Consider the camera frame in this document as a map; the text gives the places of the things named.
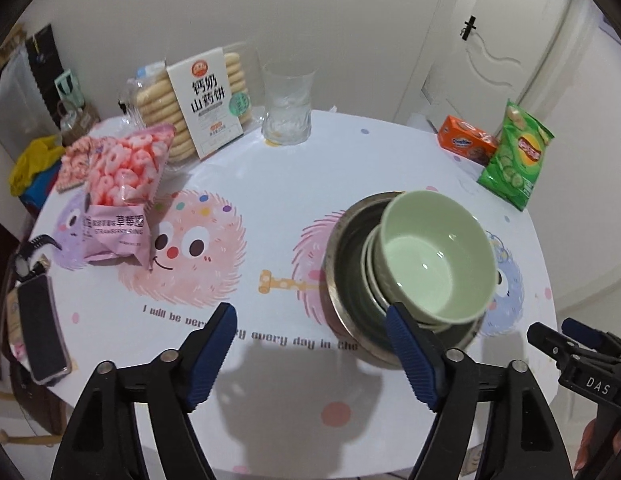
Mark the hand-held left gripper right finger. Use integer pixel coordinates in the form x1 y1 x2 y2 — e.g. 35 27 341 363
385 301 574 480

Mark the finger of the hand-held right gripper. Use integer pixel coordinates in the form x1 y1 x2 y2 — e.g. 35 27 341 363
562 317 621 361
527 322 591 377

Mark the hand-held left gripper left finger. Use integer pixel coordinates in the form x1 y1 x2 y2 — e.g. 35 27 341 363
50 301 238 480

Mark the large green ribbed bowl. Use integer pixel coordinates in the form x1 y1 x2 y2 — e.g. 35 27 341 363
379 190 497 325

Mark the cream ribbed bowl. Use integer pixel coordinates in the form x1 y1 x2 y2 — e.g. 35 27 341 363
361 225 456 335

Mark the person's right hand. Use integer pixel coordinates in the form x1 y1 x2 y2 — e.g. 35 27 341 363
575 420 599 467

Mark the black smartphone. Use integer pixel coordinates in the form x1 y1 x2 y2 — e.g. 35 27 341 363
16 275 72 386

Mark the green potato chips bag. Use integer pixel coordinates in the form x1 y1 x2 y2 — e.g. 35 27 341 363
477 99 555 212

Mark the black smartwatch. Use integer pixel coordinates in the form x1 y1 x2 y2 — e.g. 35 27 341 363
13 235 64 281

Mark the dark wooden cabinet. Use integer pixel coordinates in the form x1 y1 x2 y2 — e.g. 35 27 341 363
0 210 26 381

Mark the orange biscuit box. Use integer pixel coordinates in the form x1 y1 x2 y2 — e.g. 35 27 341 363
437 115 499 166

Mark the blue plastic stool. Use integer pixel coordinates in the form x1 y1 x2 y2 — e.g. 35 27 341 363
20 167 61 216

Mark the small pink snack packet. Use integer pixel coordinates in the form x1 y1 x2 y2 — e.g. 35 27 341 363
55 135 98 193

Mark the biscuit package with white label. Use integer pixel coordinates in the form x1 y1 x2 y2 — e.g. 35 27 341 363
123 47 256 163

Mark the clear glass tumbler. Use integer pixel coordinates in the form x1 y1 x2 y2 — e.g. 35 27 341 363
260 62 315 147

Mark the yellow cloth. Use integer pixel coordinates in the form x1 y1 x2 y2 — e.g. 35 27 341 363
9 135 64 198

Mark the pale blue plastic packet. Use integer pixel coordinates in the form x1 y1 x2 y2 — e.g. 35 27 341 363
135 61 167 81

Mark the green and white bag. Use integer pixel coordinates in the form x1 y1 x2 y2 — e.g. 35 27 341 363
53 71 81 111

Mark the white door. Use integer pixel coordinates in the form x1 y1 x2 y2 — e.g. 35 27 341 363
421 0 591 126

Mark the black corrugated board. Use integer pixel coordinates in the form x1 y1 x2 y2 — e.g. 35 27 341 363
25 24 66 106

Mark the brown paper bag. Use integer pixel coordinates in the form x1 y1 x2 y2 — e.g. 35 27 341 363
0 25 28 81

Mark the pink ring snack bag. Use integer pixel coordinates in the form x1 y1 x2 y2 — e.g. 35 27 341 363
83 122 177 272

